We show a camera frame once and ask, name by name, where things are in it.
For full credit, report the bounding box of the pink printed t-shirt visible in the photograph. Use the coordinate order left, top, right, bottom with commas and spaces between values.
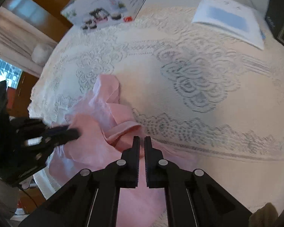
48, 75, 167, 226

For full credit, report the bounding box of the white lace tablecloth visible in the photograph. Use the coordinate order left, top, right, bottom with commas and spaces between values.
29, 8, 284, 216

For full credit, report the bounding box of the brown cloth at corner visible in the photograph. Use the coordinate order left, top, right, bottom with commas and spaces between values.
248, 202, 279, 227

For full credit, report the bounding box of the tea set product box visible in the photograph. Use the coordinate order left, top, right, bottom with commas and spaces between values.
60, 0, 146, 32

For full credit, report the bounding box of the white blue paper booklet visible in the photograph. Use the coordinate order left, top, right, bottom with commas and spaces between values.
192, 0, 264, 50

